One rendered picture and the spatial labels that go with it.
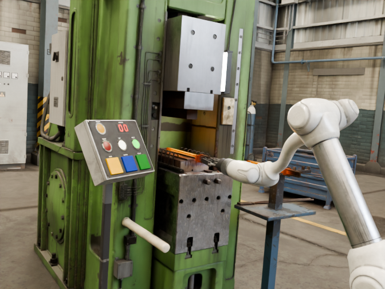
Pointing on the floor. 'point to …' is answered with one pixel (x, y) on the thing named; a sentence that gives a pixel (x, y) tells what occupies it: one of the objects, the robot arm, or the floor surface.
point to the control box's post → (105, 235)
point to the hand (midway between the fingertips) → (204, 159)
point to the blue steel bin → (316, 184)
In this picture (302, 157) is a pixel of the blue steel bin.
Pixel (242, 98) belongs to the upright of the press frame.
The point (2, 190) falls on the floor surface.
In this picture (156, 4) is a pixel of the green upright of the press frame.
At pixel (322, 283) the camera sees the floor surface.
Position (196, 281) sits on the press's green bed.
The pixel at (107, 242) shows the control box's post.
